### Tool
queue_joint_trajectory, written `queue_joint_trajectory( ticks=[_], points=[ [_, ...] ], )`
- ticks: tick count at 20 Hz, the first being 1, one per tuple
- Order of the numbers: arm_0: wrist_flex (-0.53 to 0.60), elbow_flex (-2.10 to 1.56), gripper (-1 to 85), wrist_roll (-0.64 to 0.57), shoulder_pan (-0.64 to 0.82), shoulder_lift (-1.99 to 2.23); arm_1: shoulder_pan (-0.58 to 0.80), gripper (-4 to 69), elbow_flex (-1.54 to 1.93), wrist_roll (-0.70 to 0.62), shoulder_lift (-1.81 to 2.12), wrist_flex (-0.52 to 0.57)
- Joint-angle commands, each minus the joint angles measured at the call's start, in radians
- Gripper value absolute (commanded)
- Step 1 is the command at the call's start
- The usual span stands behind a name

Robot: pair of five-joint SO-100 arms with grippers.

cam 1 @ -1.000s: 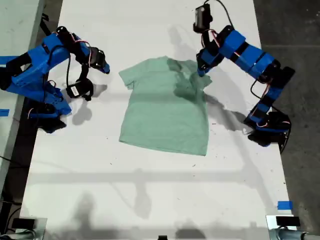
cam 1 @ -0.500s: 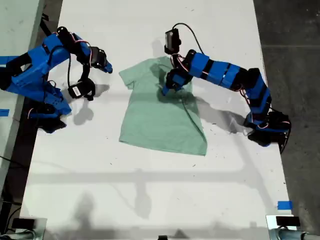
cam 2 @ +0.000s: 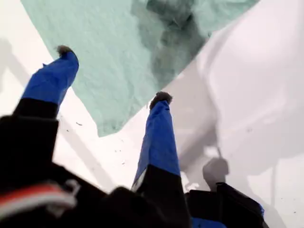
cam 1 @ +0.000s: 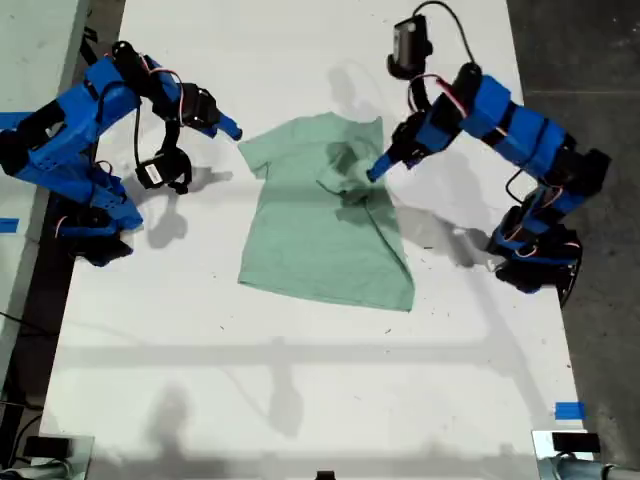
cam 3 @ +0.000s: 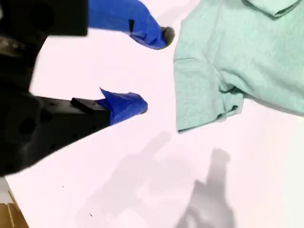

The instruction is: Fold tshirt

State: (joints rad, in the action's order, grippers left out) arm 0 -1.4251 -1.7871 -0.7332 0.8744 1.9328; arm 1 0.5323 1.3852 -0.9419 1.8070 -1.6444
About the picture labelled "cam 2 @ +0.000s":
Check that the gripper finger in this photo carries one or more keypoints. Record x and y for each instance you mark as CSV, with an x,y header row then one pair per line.
x,y
160,142
50,80

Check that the pale green T-shirt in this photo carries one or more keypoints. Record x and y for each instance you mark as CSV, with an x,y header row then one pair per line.
x,y
107,59

